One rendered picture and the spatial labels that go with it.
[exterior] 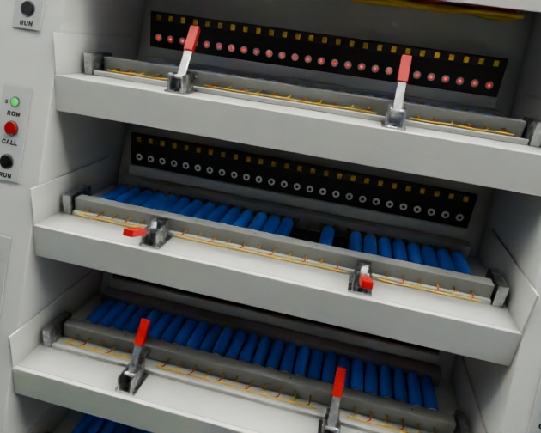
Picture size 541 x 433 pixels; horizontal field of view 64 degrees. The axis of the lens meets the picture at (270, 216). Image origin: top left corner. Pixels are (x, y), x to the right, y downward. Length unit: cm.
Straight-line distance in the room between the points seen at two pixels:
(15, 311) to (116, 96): 31
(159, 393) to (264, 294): 20
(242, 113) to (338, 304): 25
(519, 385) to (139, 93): 55
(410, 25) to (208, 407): 63
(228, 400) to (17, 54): 53
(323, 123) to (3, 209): 43
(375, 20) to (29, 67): 50
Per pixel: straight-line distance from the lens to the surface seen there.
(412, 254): 62
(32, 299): 68
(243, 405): 62
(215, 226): 58
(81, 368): 68
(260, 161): 67
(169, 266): 56
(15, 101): 66
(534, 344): 57
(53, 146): 65
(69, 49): 65
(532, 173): 55
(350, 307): 53
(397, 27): 75
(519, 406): 59
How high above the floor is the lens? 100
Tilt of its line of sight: 5 degrees down
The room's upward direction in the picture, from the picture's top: 11 degrees clockwise
